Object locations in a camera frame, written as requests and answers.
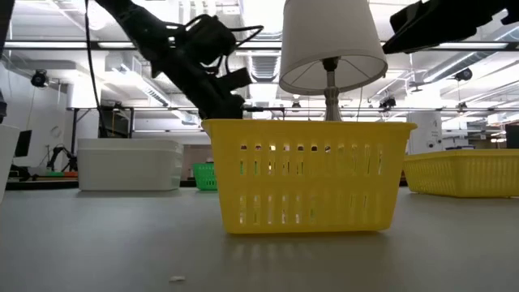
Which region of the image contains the green plastic basket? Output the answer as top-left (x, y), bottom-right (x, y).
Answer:
top-left (191, 162), bottom-right (219, 191)

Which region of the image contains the black metal rack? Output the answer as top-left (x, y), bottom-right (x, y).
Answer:
top-left (66, 105), bottom-right (135, 141)

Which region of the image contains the white shade silver table lamp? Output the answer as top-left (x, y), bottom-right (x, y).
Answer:
top-left (278, 0), bottom-right (389, 122)

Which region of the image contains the white pillar box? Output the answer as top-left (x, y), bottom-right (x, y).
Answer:
top-left (406, 111), bottom-right (444, 156)

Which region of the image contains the white plastic bin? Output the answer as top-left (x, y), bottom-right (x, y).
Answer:
top-left (76, 145), bottom-right (184, 192)

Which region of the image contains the yellow plastic basket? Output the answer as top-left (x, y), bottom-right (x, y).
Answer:
top-left (404, 153), bottom-right (519, 200)
top-left (402, 148), bottom-right (519, 160)
top-left (201, 118), bottom-right (418, 235)

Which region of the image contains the grey table mat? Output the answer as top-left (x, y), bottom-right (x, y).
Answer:
top-left (0, 186), bottom-right (519, 292)

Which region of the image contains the black computer monitor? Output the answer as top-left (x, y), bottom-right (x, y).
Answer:
top-left (14, 129), bottom-right (33, 159)

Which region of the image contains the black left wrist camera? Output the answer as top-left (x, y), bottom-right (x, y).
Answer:
top-left (221, 66), bottom-right (254, 92)

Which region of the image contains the black ceiling camera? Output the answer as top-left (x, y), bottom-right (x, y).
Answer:
top-left (453, 67), bottom-right (474, 83)
top-left (30, 69), bottom-right (49, 88)

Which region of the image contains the long black arm cable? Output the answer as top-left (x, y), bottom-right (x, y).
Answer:
top-left (84, 0), bottom-right (107, 139)

